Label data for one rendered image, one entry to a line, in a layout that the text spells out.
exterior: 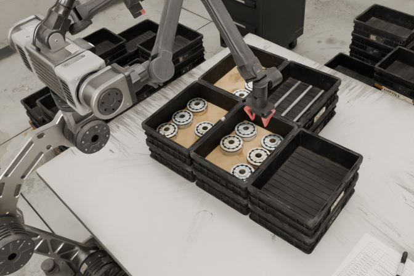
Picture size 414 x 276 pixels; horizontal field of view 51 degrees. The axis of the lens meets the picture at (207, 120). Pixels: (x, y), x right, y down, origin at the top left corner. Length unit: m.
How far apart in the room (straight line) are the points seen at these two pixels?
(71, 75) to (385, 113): 1.63
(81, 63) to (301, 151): 1.05
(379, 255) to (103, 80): 1.22
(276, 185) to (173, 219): 0.46
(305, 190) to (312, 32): 2.65
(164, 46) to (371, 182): 1.13
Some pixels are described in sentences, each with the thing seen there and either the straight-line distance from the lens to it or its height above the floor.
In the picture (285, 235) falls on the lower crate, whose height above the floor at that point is 0.74.
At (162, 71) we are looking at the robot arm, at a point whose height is 1.46.
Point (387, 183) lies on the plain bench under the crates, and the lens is 2.08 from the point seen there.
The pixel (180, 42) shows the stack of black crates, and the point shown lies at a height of 0.49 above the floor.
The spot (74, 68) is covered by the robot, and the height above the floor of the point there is 1.53.
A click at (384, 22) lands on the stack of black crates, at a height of 0.49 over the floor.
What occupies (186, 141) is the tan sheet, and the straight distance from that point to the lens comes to 2.02.
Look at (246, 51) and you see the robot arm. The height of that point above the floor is 1.37.
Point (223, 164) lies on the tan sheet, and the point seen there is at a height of 0.83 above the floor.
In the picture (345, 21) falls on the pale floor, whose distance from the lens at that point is 4.50.
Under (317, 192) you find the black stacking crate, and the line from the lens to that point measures 1.83.
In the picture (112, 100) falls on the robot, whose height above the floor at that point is 1.45.
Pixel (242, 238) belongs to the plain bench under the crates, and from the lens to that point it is 1.84.
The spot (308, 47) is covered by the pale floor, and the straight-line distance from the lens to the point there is 4.08.
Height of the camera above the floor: 2.27
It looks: 43 degrees down
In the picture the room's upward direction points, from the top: 7 degrees counter-clockwise
